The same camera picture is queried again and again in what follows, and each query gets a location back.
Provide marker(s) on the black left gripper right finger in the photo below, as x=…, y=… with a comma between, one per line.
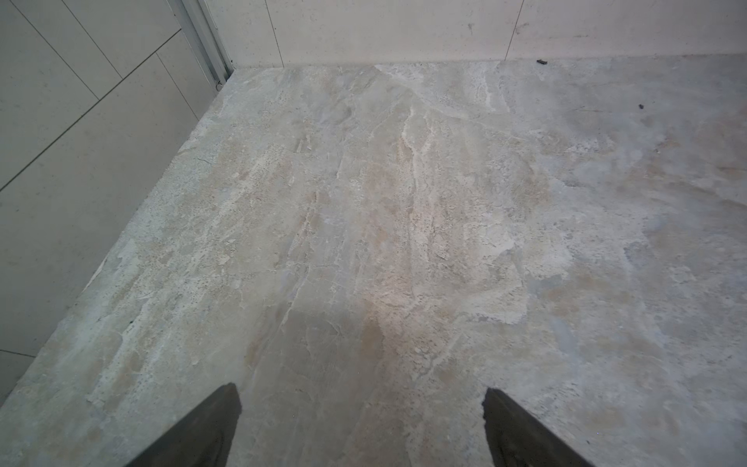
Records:
x=516, y=438

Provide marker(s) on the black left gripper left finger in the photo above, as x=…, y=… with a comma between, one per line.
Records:
x=202, y=438

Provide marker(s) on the aluminium left corner post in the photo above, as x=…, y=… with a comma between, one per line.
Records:
x=203, y=36

